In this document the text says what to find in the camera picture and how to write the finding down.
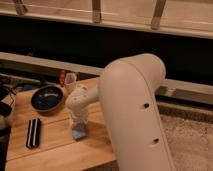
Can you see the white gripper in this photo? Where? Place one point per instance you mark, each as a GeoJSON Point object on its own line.
{"type": "Point", "coordinates": [77, 102]}

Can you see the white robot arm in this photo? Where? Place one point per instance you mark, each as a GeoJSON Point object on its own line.
{"type": "Point", "coordinates": [126, 92]}

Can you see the white cup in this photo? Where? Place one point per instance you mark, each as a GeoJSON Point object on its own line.
{"type": "Point", "coordinates": [70, 82]}

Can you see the dark blue bowl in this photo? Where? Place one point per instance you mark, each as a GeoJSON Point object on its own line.
{"type": "Point", "coordinates": [47, 98]}

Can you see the red bottle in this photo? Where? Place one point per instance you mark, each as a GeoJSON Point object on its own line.
{"type": "Point", "coordinates": [62, 78]}

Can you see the black object at left edge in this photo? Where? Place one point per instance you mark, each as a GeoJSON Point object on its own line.
{"type": "Point", "coordinates": [6, 107]}

